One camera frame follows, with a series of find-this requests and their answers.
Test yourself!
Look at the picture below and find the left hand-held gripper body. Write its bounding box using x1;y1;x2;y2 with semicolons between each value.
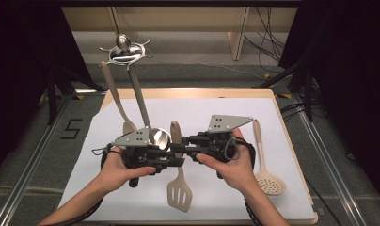
111;126;171;188

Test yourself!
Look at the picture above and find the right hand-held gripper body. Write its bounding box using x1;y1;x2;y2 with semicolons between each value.
189;114;254;164

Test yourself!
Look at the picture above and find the beige slotted turner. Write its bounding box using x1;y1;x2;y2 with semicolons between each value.
166;120;194;214

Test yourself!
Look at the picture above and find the steel utensil rack stand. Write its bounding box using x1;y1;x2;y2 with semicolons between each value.
99;33;173;153

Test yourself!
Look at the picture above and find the beige perforated skimmer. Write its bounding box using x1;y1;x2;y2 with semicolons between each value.
252;119;288;196

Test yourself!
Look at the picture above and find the person's left hand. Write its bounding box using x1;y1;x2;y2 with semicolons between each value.
95;147;157;196

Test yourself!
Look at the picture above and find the person's right hand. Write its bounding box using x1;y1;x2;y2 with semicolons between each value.
196;127;259;197

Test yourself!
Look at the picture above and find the white table mat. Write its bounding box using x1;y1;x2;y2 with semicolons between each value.
57;97;316;222

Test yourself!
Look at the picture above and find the wooden bench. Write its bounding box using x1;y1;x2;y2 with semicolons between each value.
61;7;299;62

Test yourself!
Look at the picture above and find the white floor cable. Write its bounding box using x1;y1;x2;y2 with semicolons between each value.
153;57;269;81

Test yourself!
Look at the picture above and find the right hand-held gripper cable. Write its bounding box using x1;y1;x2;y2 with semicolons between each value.
224;135;264;226

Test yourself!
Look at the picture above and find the bundle of black floor cables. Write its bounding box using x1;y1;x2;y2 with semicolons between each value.
244;7;288;73

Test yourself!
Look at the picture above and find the aluminium floor rail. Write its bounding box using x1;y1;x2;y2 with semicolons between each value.
291;93;370;226
0;93;73;226

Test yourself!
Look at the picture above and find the black floor cable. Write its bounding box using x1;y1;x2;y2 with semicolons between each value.
304;177;344;226

